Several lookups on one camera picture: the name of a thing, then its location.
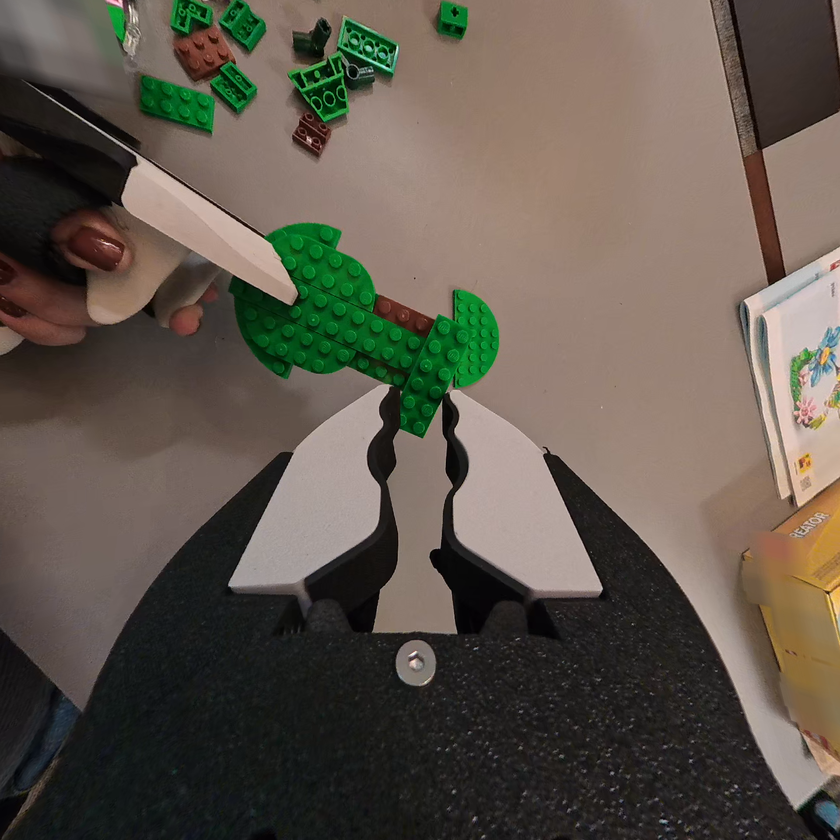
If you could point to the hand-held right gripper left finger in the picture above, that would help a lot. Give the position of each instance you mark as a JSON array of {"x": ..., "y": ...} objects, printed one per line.
[{"x": 315, "y": 518}]

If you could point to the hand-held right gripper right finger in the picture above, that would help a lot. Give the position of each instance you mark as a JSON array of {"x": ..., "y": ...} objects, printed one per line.
[{"x": 518, "y": 518}]

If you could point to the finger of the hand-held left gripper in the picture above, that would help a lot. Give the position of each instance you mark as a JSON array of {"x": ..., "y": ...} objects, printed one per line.
[{"x": 197, "y": 216}]

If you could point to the narrow green lego plate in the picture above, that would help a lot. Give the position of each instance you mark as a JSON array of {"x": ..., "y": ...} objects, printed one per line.
[{"x": 430, "y": 380}]

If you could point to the green lego plate assembly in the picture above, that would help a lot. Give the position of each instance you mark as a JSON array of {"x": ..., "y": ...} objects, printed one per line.
[{"x": 328, "y": 315}]

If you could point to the pile of loose lego pieces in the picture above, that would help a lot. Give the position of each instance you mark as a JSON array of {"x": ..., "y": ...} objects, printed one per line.
[{"x": 177, "y": 105}]

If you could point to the green half-round lego plate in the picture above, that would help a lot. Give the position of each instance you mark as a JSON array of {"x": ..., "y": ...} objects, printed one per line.
[{"x": 482, "y": 341}]

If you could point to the yellow lego box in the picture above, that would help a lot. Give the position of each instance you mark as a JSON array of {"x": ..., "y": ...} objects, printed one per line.
[{"x": 810, "y": 564}]

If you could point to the small green lego brick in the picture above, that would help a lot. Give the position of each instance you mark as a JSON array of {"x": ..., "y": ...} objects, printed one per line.
[{"x": 453, "y": 19}]

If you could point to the person's left hand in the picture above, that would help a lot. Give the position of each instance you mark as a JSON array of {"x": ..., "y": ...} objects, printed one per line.
[{"x": 46, "y": 308}]

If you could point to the instruction booklet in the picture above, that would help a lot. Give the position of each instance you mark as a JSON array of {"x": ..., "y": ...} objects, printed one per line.
[
  {"x": 807, "y": 394},
  {"x": 751, "y": 341}
]

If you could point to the person's own torso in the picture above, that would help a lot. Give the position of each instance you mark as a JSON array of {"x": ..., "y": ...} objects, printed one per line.
[{"x": 26, "y": 722}]

